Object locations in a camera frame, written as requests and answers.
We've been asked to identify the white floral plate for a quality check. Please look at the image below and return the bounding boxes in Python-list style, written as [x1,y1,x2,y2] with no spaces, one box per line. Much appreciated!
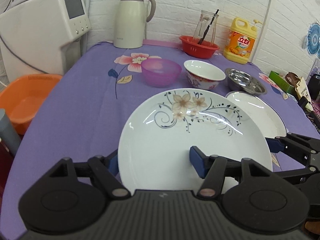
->
[118,88,272,192]

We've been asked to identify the white floral ceramic bowl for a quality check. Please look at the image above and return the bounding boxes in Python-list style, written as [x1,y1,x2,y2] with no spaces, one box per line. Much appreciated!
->
[183,60,226,90]

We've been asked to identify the purple plastic bowl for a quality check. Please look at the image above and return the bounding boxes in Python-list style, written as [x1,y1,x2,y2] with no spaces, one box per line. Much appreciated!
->
[141,58,182,87]

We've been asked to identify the plain white plate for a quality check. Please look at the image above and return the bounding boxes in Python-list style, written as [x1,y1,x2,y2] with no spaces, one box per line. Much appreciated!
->
[226,92,287,138]

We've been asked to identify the purple floral tablecloth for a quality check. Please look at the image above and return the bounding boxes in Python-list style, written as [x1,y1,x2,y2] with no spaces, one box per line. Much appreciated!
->
[0,39,320,240]

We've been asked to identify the green box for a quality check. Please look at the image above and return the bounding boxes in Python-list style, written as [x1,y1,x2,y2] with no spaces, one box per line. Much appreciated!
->
[268,71,297,95]

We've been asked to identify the beige paper bag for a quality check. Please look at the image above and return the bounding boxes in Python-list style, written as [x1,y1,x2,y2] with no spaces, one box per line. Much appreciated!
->
[295,77,313,112]

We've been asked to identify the brown bag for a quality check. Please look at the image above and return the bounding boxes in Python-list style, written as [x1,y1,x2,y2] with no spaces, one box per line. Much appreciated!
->
[285,72,301,88]

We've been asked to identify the stainless steel bowl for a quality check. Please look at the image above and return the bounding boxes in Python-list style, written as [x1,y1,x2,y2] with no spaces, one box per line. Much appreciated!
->
[225,68,267,96]

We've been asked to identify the grey cylinder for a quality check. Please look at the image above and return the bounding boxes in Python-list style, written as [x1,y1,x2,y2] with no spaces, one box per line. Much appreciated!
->
[0,108,21,156]

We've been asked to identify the yellow dish soap bottle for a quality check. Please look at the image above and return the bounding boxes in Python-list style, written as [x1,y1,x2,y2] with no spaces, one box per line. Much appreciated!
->
[223,17,263,64]

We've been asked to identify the orange plastic basin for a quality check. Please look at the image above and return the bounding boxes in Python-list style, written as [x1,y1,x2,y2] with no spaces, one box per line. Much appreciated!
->
[1,74,62,135]

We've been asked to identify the red plastic colander basket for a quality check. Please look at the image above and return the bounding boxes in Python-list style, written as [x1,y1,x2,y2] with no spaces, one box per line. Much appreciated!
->
[179,36,220,59]

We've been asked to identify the black straw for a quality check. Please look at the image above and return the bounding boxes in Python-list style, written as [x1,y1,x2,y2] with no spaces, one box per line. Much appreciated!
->
[198,9,220,45]

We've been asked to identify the clear glass jar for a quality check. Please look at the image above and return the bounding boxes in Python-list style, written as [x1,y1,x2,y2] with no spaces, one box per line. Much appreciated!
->
[192,10,220,46]

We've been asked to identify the white water dispenser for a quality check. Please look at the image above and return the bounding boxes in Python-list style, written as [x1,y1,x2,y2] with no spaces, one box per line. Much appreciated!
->
[1,0,91,82]

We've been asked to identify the white thermos jug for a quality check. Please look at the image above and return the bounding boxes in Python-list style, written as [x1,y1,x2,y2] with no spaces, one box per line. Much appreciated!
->
[113,0,156,49]

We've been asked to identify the blue wall decoration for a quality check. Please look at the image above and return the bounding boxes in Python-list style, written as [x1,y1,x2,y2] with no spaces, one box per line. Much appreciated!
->
[302,23,320,55]

